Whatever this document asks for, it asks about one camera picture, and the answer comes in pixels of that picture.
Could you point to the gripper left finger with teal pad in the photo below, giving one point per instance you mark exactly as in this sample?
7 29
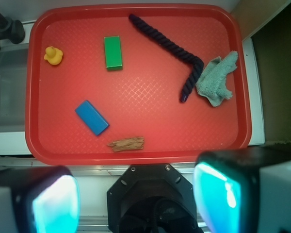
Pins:
39 200

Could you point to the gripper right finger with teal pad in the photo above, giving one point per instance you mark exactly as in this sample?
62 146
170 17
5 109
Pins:
245 190

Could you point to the light blue cloth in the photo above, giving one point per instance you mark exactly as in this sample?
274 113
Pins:
212 82

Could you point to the blue rectangular block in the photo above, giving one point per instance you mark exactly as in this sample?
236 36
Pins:
92 118

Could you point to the brown wood piece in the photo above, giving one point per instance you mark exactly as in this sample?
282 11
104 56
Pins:
133 143

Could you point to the red plastic tray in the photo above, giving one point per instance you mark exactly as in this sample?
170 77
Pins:
142 99

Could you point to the steel sink basin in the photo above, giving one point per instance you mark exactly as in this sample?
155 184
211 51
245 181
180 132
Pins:
13 75

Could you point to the yellow rubber duck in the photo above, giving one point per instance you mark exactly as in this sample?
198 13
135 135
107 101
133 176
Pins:
53 55

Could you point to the green rectangular block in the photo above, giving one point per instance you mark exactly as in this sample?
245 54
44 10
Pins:
113 53

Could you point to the black faucet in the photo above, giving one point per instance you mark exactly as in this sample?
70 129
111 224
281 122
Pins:
11 30

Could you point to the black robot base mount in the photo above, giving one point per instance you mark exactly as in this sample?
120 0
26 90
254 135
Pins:
152 199

